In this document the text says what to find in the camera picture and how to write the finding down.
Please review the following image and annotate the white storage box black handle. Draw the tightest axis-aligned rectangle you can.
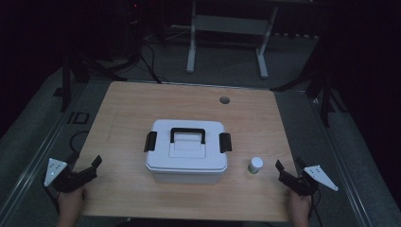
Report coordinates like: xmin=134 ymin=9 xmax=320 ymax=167
xmin=144 ymin=118 xmax=233 ymax=185

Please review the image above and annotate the right hand-held gripper cable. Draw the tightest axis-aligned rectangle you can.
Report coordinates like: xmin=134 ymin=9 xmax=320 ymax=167
xmin=310 ymin=188 xmax=323 ymax=221

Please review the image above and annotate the black floor cable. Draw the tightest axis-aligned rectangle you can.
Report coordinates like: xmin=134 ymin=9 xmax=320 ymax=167
xmin=138 ymin=44 xmax=169 ymax=84

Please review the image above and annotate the dark equipment rack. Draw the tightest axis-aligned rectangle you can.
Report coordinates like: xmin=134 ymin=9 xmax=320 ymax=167
xmin=124 ymin=0 xmax=178 ymax=61

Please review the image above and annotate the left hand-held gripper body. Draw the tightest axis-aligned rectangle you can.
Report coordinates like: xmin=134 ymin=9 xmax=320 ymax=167
xmin=43 ymin=157 xmax=98 ymax=194

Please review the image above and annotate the person's right hand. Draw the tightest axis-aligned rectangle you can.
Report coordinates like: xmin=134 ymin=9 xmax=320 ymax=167
xmin=288 ymin=188 xmax=313 ymax=227

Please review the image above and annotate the metal floor rail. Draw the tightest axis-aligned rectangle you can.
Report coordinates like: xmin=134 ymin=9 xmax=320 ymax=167
xmin=310 ymin=97 xmax=376 ymax=227
xmin=0 ymin=83 xmax=88 ymax=218

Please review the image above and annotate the white metal desk frame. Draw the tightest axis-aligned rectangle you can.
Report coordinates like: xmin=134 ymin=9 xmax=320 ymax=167
xmin=185 ymin=0 xmax=280 ymax=79

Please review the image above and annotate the person's left hand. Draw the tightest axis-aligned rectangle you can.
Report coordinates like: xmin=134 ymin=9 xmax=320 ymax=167
xmin=56 ymin=185 xmax=87 ymax=227

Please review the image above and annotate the small white-capped bottle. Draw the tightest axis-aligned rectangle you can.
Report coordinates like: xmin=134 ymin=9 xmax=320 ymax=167
xmin=247 ymin=156 xmax=265 ymax=175

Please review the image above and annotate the black metal stand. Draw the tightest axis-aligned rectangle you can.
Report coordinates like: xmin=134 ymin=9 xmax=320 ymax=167
xmin=270 ymin=41 xmax=348 ymax=129
xmin=60 ymin=46 xmax=127 ymax=113

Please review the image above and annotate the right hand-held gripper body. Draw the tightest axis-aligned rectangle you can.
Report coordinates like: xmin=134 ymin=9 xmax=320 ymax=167
xmin=278 ymin=165 xmax=340 ymax=197

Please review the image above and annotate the black looped cable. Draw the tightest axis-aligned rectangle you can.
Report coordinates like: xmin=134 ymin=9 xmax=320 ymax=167
xmin=69 ymin=131 xmax=90 ymax=155

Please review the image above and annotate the black square floor bracket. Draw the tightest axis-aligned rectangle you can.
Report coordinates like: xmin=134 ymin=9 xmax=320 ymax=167
xmin=66 ymin=111 xmax=91 ymax=126

